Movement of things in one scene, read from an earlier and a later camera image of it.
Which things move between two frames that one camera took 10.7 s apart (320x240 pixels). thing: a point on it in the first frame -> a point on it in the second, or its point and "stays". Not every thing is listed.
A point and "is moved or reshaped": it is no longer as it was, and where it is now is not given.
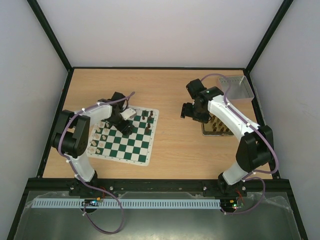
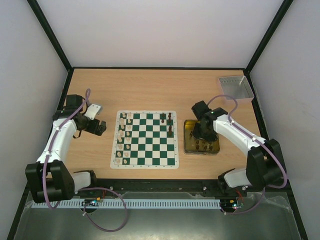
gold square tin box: (215, 127) is moved or reshaped
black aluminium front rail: (63, 185) stays
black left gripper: (124, 127) -> (93, 129)
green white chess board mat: (131, 142) is moved or reshaped
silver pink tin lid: (239, 89) stays
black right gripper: (186, 110) -> (197, 131)
